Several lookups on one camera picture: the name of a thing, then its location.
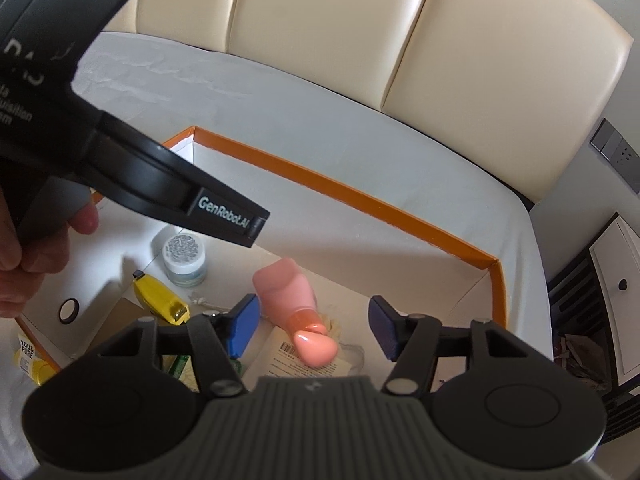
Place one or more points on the person's left hand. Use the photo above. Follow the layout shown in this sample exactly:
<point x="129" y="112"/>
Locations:
<point x="23" y="269"/>

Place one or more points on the light grey bed sheet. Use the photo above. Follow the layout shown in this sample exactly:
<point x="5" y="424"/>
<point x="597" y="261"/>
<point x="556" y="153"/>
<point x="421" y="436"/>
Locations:
<point x="162" y="87"/>

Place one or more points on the clear pink label case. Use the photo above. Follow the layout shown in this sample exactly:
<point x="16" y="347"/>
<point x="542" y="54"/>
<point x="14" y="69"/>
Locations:
<point x="308" y="354"/>

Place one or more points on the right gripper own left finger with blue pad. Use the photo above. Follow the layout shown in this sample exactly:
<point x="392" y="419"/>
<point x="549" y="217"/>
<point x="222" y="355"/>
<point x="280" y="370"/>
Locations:
<point x="212" y="340"/>

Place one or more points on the white black bedside table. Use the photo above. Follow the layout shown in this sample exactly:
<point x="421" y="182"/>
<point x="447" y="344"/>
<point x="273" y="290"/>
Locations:
<point x="594" y="306"/>

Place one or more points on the green spray bottle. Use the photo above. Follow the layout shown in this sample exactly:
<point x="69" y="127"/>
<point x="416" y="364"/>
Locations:
<point x="180" y="367"/>

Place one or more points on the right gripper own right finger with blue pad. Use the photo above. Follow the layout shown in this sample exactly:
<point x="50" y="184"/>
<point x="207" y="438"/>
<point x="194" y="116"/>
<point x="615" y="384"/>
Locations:
<point x="414" y="343"/>

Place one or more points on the pink lotion bottle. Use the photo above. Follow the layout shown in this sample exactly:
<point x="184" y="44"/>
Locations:
<point x="286" y="297"/>

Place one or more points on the small grey white jar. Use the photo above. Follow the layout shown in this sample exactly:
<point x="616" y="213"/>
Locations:
<point x="184" y="259"/>

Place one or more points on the yellow tape measure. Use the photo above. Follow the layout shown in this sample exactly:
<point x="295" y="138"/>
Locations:
<point x="160" y="299"/>

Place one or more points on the cream leather headboard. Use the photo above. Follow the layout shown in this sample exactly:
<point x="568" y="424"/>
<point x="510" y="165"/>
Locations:
<point x="512" y="85"/>

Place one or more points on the orange cardboard box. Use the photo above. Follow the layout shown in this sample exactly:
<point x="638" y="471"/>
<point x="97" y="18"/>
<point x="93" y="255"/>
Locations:
<point x="349" y="244"/>

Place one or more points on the grey wall switch panel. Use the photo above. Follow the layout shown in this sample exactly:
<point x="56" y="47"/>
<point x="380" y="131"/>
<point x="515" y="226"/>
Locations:
<point x="619" y="154"/>

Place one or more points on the yellow tube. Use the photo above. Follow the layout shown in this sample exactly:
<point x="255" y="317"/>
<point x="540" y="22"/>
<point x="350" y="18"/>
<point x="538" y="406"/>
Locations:
<point x="26" y="359"/>

